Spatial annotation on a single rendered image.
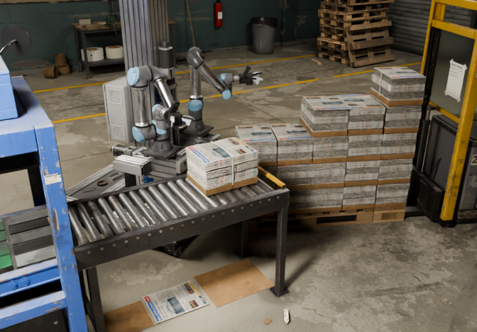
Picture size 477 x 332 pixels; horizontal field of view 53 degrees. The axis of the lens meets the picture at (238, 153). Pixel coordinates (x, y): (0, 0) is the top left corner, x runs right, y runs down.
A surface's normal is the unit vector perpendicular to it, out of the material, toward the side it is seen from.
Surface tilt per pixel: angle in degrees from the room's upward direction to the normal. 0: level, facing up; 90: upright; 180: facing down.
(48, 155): 90
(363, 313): 0
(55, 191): 90
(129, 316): 0
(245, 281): 0
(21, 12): 90
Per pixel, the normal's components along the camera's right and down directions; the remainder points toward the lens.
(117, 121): -0.43, 0.36
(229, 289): 0.00, -0.91
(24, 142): 0.50, 0.35
